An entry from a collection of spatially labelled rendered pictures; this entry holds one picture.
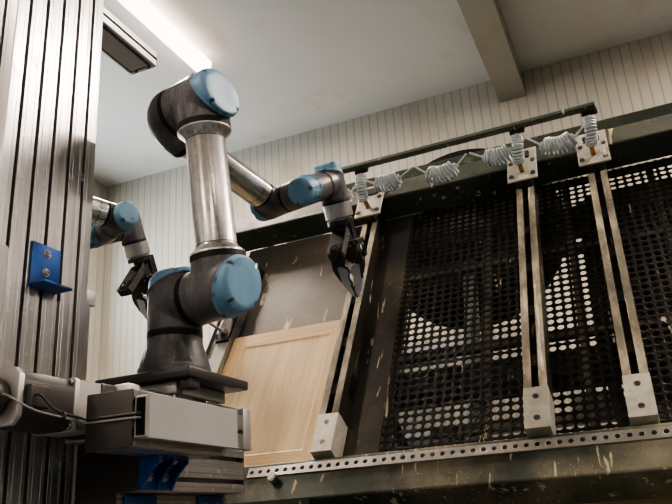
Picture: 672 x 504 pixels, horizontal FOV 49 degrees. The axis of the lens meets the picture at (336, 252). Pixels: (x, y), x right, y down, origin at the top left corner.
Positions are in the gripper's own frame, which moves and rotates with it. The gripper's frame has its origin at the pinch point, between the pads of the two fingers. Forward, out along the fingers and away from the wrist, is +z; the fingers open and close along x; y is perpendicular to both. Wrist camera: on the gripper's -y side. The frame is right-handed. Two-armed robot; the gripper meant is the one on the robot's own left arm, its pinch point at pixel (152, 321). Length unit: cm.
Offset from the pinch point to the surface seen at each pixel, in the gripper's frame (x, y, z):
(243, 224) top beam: 5, 81, -19
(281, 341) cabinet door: -25.5, 29.3, 19.4
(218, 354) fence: -3.4, 25.1, 19.2
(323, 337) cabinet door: -41, 29, 20
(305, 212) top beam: -24, 79, -18
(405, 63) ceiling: -10, 359, -97
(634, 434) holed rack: -130, -18, 43
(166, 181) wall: 241, 395, -63
